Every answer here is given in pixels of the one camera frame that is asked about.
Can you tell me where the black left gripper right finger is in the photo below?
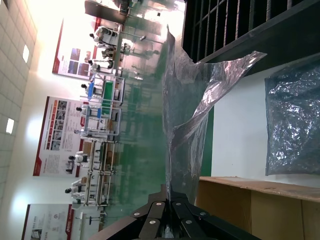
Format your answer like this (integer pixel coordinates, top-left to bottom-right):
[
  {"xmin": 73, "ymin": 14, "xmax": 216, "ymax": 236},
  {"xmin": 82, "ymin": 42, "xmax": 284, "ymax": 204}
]
[{"xmin": 170, "ymin": 192, "xmax": 254, "ymax": 240}]

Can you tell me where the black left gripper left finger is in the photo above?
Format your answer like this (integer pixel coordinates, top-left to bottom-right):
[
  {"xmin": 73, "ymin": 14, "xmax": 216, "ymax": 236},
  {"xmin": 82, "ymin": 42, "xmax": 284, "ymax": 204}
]
[{"xmin": 87, "ymin": 191, "xmax": 168, "ymax": 240}]

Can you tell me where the grey antistatic bag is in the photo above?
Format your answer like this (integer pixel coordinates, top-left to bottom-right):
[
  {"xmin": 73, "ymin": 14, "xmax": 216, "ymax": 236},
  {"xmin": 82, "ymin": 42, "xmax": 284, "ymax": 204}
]
[
  {"xmin": 263, "ymin": 64, "xmax": 320, "ymax": 177},
  {"xmin": 159, "ymin": 24, "xmax": 268, "ymax": 240}
]

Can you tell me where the brown cardboard box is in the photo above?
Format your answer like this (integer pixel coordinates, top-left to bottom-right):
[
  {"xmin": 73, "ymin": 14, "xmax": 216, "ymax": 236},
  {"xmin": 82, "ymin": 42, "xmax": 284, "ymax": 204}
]
[{"xmin": 195, "ymin": 175, "xmax": 320, "ymax": 240}]

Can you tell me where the black slotted plastic container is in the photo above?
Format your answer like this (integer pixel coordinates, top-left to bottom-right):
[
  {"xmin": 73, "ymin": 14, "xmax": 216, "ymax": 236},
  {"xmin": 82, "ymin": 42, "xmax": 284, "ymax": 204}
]
[{"xmin": 181, "ymin": 0, "xmax": 320, "ymax": 77}]

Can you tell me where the white shelf rack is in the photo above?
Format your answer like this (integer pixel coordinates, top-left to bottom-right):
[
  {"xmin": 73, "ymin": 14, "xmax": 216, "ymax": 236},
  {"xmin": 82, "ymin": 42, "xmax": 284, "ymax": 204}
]
[{"xmin": 83, "ymin": 104, "xmax": 123, "ymax": 141}]

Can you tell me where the white rack with green panel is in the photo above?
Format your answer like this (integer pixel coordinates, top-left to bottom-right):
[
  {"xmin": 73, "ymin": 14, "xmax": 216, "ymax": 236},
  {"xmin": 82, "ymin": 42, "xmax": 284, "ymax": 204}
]
[{"xmin": 87, "ymin": 75, "xmax": 125, "ymax": 106}]

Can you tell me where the ceiling light panel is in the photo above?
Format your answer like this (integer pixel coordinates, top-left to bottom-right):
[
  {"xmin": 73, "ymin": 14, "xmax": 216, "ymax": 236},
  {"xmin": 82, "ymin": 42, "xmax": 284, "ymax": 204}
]
[
  {"xmin": 5, "ymin": 118, "xmax": 16, "ymax": 135},
  {"xmin": 21, "ymin": 44, "xmax": 31, "ymax": 63}
]

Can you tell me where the dark brown cabinet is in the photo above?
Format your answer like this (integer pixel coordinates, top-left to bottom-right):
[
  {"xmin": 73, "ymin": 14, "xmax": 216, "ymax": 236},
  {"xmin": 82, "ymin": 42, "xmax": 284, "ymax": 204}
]
[{"xmin": 84, "ymin": 0, "xmax": 127, "ymax": 25}]

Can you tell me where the pipe frame workbench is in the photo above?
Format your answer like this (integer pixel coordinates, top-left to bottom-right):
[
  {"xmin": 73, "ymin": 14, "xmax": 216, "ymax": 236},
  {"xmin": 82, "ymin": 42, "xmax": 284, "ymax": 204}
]
[
  {"xmin": 84, "ymin": 172, "xmax": 112, "ymax": 208},
  {"xmin": 88, "ymin": 139, "xmax": 120, "ymax": 174}
]

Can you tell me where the wall poster with round icons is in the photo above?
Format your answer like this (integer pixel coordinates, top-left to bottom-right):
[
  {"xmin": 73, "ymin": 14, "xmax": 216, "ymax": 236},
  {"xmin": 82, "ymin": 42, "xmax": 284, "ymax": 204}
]
[{"xmin": 20, "ymin": 203, "xmax": 76, "ymax": 240}]

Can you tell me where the wall poster with photo row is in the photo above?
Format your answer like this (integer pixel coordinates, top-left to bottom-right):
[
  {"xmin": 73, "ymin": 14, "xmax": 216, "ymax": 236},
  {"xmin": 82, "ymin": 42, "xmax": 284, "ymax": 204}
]
[{"xmin": 32, "ymin": 95, "xmax": 87, "ymax": 178}]

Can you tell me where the wall poster with red photos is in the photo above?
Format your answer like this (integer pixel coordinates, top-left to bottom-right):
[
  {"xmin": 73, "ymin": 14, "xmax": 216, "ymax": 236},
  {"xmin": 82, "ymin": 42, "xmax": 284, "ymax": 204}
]
[{"xmin": 51, "ymin": 16, "xmax": 101, "ymax": 81}]

